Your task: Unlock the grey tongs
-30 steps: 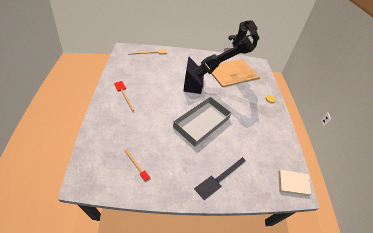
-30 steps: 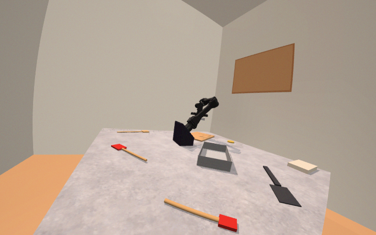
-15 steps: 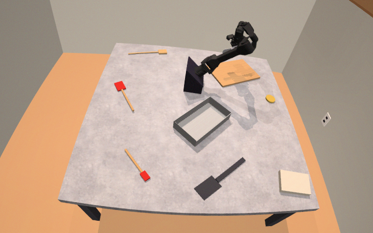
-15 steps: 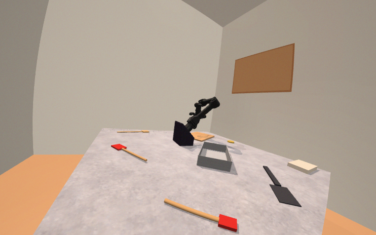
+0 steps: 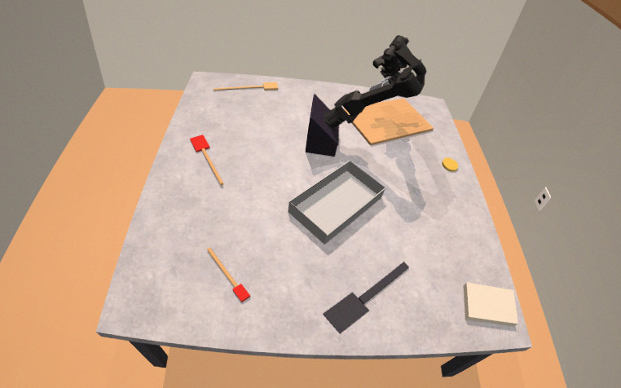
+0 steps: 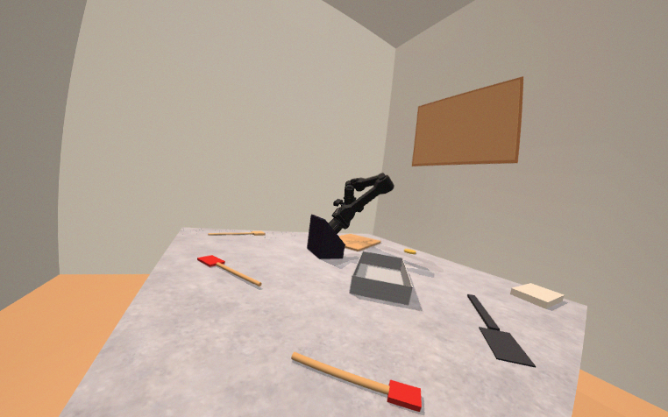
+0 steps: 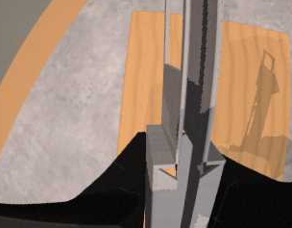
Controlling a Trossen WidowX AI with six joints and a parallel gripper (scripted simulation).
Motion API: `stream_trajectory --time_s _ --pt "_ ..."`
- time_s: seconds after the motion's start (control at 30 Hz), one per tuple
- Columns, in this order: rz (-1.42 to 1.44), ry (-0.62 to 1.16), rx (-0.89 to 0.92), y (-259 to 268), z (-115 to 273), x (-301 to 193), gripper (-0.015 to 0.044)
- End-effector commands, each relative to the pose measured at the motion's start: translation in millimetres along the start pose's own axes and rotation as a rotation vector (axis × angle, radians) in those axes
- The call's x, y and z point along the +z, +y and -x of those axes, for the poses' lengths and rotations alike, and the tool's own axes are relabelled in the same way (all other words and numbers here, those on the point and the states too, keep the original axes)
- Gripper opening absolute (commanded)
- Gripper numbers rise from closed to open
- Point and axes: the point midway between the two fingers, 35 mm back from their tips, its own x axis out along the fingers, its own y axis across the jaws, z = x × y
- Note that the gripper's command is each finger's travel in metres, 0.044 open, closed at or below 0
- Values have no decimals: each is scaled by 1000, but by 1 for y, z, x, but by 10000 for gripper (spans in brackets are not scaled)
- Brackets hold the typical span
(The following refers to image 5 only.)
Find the light wooden board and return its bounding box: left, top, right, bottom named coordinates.
left=351, top=98, right=433, bottom=146

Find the cream flat rectangular board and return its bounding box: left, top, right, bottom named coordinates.
left=463, top=283, right=518, bottom=327

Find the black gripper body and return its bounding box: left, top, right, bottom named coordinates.
left=373, top=56, right=401, bottom=82

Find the yellow flat disc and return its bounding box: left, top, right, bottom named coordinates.
left=442, top=157, right=458, bottom=172

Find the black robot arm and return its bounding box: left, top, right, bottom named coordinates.
left=324, top=35, right=426, bottom=130

